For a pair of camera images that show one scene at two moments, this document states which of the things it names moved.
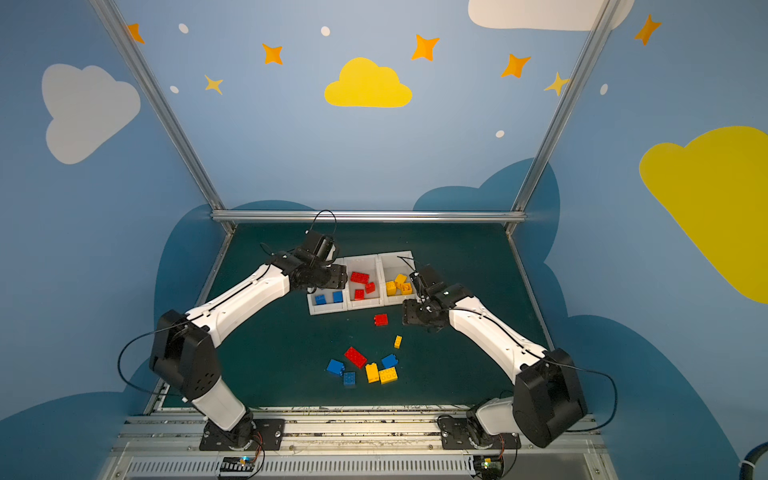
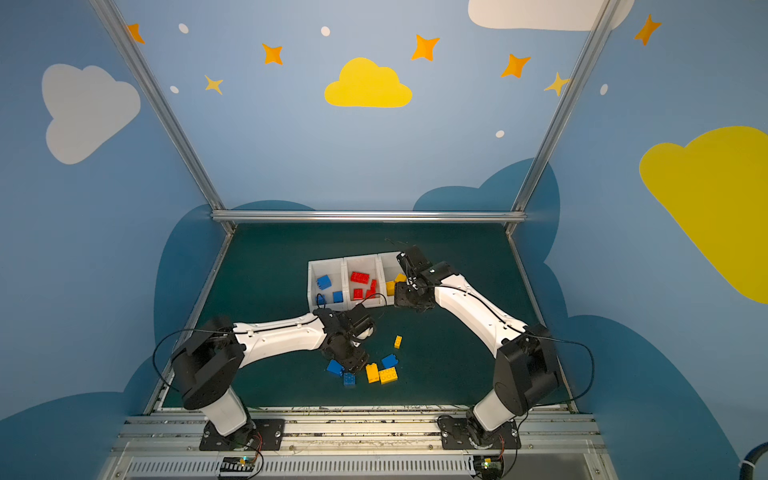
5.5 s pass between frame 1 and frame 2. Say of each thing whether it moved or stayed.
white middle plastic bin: stayed
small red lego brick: moved
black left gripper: moved
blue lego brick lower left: stayed
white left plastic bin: stayed
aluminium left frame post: stayed
